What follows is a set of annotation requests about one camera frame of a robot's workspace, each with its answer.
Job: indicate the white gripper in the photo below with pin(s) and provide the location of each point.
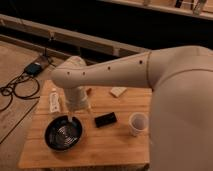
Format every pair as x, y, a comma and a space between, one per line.
76, 99

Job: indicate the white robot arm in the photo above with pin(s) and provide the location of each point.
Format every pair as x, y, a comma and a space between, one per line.
181, 108

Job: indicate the white tube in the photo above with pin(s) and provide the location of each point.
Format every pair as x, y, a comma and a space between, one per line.
54, 103

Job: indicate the black bowl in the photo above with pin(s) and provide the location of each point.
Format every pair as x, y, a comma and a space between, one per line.
62, 134

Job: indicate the black rectangular block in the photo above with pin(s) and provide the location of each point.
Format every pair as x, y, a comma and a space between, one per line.
105, 119

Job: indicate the wooden table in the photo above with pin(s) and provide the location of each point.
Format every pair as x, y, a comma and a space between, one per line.
111, 144

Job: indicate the white sponge block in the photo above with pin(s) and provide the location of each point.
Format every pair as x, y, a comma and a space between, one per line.
117, 91

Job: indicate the white paper cup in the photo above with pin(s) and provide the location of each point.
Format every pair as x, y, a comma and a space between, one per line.
138, 122

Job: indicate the black power adapter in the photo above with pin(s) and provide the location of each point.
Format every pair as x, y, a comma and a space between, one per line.
33, 69

